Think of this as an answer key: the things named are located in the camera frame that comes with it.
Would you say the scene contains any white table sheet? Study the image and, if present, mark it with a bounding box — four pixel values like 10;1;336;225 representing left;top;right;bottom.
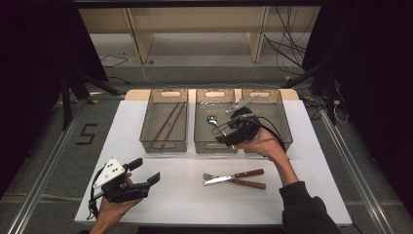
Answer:
73;98;354;227

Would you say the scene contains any person's left hand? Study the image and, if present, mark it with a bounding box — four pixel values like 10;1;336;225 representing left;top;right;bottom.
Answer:
96;197;144;225

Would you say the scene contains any thin black floor cable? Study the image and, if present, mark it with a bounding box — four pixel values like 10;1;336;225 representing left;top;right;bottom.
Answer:
98;53;130;69

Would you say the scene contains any wooden handled fork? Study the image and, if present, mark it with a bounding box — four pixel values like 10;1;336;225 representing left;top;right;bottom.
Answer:
202;173;267;191

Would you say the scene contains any wooden handled knife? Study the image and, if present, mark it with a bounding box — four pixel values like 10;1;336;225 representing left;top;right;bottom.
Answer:
203;168;265;186

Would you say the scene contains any white cable with plug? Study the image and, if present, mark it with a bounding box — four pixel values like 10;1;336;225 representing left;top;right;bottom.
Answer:
332;99;350;126

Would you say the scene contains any smoky clear plastic bin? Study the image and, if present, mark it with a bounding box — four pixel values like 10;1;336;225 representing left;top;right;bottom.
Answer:
193;88;242;154
241;88;294;155
139;88;189;154

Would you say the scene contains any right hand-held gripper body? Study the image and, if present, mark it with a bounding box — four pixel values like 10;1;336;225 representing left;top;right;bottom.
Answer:
225;95;262;146

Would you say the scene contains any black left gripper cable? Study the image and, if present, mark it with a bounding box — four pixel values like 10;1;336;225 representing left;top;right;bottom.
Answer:
87;167;108;221

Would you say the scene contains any black curtain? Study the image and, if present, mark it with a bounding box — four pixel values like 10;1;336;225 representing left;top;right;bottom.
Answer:
0;0;110;199
301;0;413;215

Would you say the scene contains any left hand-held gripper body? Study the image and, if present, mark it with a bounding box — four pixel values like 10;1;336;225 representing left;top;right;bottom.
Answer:
93;157;151;204

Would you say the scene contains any black metal stand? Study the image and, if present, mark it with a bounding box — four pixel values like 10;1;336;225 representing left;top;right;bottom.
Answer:
58;68;122;132
282;57;340;126

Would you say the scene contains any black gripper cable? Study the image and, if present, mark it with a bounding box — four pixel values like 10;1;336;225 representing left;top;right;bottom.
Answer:
87;167;108;221
249;114;288;154

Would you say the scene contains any silver metal spoon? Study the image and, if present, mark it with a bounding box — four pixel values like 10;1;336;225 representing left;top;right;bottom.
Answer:
206;114;229;138

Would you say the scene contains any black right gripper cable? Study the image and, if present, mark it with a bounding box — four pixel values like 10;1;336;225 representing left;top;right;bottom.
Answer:
249;114;288;154

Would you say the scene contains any metal floor rail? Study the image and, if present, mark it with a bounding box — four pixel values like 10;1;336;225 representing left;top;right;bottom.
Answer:
319;108;395;234
6;98;89;234

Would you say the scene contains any person's right hand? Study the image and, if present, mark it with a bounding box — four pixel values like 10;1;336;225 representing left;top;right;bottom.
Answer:
234;127;290;164

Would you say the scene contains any light wooden shelf unit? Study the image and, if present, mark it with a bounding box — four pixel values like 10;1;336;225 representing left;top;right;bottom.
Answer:
78;5;321;64

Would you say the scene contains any bundle of black cables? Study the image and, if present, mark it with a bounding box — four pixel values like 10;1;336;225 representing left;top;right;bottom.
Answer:
263;5;315;76

